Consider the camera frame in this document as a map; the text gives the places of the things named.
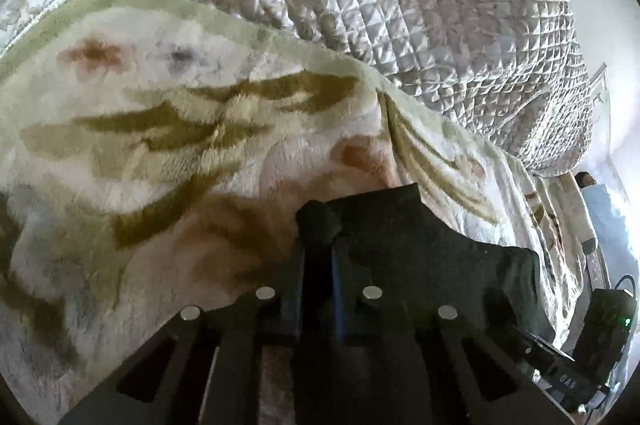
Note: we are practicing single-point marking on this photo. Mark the floral fleece blanket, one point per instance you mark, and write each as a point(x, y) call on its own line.
point(175, 145)

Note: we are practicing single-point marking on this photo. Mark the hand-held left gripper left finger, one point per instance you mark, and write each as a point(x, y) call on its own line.
point(292, 275)

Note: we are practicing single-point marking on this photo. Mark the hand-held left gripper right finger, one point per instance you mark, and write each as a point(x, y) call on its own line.
point(340, 285)

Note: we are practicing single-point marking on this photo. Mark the quilted satin bedspread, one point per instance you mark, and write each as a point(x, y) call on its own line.
point(400, 15)

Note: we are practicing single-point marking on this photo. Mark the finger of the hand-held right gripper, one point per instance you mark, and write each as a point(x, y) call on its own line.
point(542, 344)

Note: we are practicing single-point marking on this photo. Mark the black pants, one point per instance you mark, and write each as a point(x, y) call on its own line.
point(430, 245)

